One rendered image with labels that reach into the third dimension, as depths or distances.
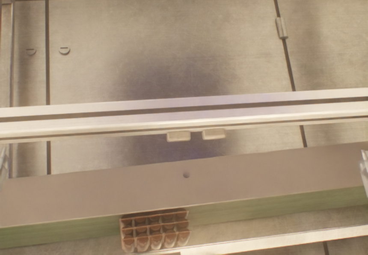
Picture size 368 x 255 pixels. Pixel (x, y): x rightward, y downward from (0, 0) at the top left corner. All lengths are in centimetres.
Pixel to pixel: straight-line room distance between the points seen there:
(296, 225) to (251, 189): 19
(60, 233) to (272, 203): 34
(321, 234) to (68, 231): 44
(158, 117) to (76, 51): 47
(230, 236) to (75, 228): 27
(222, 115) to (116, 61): 46
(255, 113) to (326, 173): 15
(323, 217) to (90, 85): 53
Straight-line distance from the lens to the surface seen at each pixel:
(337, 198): 106
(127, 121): 87
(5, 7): 124
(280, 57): 134
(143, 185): 91
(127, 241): 92
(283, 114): 90
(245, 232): 107
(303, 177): 95
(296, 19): 140
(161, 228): 95
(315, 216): 111
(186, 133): 90
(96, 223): 97
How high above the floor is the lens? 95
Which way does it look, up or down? 25 degrees down
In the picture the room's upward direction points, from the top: 173 degrees clockwise
